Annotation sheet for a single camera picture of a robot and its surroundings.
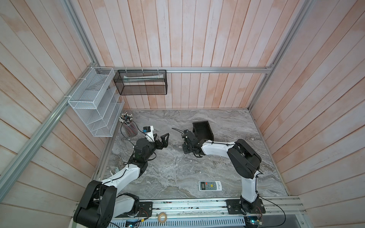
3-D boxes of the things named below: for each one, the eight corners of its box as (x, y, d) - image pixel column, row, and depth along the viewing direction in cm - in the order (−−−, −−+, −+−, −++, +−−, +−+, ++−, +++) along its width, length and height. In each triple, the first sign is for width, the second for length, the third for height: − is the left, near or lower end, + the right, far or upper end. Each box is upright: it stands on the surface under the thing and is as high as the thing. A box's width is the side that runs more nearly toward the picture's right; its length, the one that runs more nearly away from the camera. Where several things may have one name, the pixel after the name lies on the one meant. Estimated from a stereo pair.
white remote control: (199, 190, 82) (199, 189, 80) (198, 181, 85) (198, 180, 83) (222, 190, 82) (223, 189, 80) (220, 181, 85) (221, 180, 83)
